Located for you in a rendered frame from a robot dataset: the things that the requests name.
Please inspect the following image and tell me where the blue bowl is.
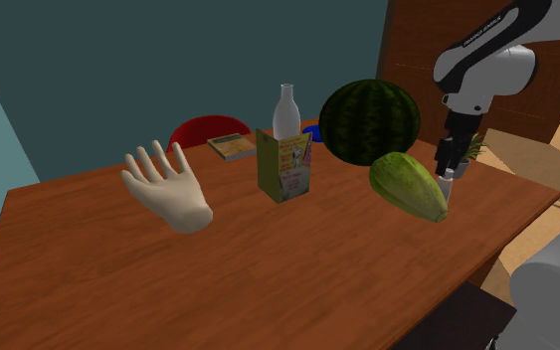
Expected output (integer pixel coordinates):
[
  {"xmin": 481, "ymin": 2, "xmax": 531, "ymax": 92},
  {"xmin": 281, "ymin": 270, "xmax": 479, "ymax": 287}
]
[{"xmin": 301, "ymin": 124, "xmax": 324, "ymax": 144}]

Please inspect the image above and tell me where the red chair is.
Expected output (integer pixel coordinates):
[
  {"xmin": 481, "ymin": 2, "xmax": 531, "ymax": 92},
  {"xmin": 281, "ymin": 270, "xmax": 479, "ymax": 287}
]
[{"xmin": 165, "ymin": 114, "xmax": 253, "ymax": 154}]

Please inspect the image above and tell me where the small white tube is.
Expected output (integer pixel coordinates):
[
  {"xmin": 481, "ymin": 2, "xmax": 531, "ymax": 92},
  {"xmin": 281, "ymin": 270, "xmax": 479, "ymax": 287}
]
[{"xmin": 437, "ymin": 167, "xmax": 456, "ymax": 204}]

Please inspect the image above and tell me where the olive flat book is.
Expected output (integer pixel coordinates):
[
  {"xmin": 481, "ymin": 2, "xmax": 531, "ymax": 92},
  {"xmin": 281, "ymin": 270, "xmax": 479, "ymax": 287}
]
[{"xmin": 206, "ymin": 132, "xmax": 258, "ymax": 163}]

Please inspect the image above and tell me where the small potted plant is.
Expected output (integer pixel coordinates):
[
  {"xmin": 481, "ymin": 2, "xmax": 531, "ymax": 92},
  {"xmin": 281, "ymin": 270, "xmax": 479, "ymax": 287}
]
[{"xmin": 452, "ymin": 132, "xmax": 489, "ymax": 180}]

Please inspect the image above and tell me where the green oblong squash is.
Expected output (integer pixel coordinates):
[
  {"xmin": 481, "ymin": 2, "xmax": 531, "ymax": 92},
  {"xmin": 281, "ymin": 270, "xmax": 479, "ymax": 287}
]
[{"xmin": 368, "ymin": 151, "xmax": 450, "ymax": 224}]

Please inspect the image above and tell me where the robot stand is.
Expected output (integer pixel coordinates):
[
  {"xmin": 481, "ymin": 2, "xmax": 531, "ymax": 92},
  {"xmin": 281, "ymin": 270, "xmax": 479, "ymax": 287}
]
[{"xmin": 391, "ymin": 280, "xmax": 519, "ymax": 350}]

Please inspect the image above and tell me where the white glass bottle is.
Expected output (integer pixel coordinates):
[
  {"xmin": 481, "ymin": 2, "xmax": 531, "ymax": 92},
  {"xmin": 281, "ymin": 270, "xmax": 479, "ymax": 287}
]
[{"xmin": 272, "ymin": 83, "xmax": 302, "ymax": 142}]

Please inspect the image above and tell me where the dark green watermelon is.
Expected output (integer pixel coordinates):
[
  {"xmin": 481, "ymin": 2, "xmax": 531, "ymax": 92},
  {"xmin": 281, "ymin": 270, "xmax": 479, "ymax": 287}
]
[{"xmin": 317, "ymin": 79, "xmax": 422, "ymax": 167}]

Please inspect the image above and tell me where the beige hand model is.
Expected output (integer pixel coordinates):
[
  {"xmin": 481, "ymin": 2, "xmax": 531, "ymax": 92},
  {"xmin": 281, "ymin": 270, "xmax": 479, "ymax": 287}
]
[{"xmin": 120, "ymin": 139, "xmax": 214, "ymax": 235}]

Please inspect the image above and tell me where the brown wooden table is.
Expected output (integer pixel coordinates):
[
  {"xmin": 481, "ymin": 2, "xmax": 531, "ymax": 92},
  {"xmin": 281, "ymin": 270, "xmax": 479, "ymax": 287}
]
[{"xmin": 0, "ymin": 117, "xmax": 560, "ymax": 350}]

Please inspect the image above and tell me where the brown wooden door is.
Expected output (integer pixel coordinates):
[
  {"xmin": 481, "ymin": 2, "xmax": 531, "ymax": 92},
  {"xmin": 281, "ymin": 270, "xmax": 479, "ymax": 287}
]
[{"xmin": 375, "ymin": 0, "xmax": 560, "ymax": 145}]

